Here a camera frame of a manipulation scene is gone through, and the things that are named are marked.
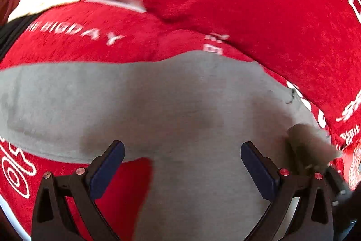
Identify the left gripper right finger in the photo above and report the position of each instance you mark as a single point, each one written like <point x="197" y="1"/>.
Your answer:
<point x="305" y="199"/>

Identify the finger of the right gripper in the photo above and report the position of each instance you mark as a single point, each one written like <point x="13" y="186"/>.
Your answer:
<point x="311" y="147"/>

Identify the grey small garment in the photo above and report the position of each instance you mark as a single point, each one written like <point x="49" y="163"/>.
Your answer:
<point x="182" y="121"/>

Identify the red printed bed cover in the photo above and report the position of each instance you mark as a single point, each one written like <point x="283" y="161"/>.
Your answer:
<point x="91" y="32"/>

